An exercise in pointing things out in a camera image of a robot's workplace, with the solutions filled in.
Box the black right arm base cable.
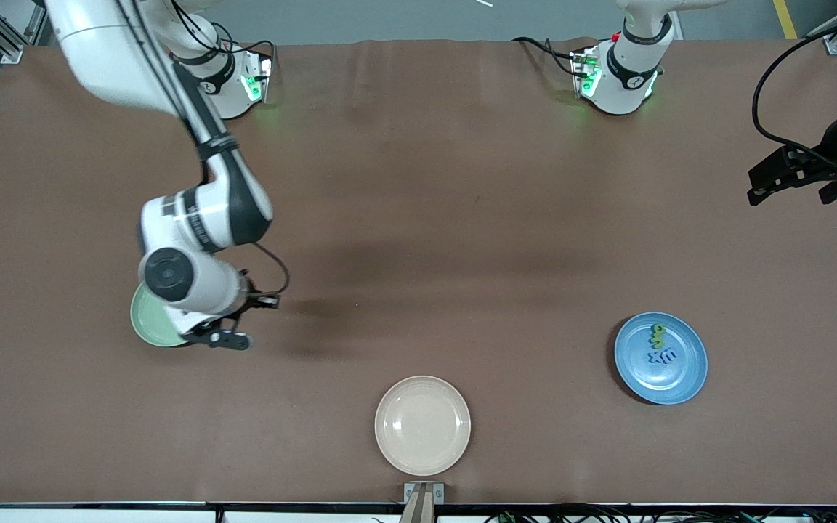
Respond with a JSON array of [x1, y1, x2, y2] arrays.
[[226, 40, 275, 81]]

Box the brown table cover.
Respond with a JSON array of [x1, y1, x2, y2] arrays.
[[0, 38, 837, 506]]

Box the beige plate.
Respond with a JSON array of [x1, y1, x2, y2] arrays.
[[374, 375, 472, 477]]

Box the green plate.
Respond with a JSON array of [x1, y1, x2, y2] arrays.
[[130, 282, 194, 349]]

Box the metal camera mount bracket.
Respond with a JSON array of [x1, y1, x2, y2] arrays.
[[403, 482, 445, 523]]

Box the black arm base cable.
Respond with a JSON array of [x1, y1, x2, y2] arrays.
[[226, 40, 275, 81], [511, 35, 586, 77]]

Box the blue plate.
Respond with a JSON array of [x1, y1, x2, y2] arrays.
[[613, 312, 708, 406]]

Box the black left arm base cable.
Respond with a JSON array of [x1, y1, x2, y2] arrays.
[[511, 35, 586, 77]]

